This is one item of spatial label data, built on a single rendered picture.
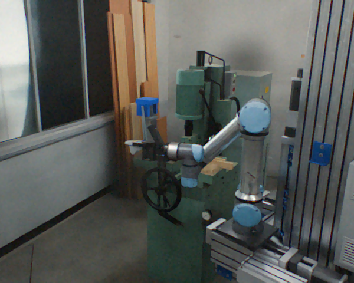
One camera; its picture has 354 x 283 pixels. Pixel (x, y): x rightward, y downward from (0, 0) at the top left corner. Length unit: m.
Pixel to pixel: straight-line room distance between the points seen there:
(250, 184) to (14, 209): 2.13
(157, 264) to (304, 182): 1.37
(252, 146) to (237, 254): 0.60
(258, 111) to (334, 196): 0.54
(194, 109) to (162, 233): 0.89
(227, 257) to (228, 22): 3.28
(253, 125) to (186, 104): 0.89
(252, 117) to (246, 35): 3.16
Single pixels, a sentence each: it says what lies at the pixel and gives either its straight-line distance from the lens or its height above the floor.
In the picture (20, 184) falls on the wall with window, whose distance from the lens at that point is 3.13.
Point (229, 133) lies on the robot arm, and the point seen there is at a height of 1.29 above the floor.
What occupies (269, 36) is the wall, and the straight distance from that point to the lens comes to 4.45.
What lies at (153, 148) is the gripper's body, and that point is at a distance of 1.56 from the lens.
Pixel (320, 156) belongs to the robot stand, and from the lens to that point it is 1.65.
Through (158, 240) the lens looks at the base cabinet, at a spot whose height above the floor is 0.33.
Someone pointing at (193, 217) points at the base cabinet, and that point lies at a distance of 2.34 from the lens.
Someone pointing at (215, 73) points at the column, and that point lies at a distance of 2.41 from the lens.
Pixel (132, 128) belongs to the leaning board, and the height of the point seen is 0.78.
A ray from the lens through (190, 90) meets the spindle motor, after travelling 2.22.
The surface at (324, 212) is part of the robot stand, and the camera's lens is 1.76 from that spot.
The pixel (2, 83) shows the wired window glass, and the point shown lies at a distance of 2.98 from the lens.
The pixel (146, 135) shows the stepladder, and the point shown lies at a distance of 3.22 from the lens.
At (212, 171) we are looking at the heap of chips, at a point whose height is 0.92.
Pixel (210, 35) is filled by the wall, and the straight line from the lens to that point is 4.66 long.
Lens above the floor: 1.70
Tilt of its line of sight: 16 degrees down
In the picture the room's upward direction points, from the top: 1 degrees clockwise
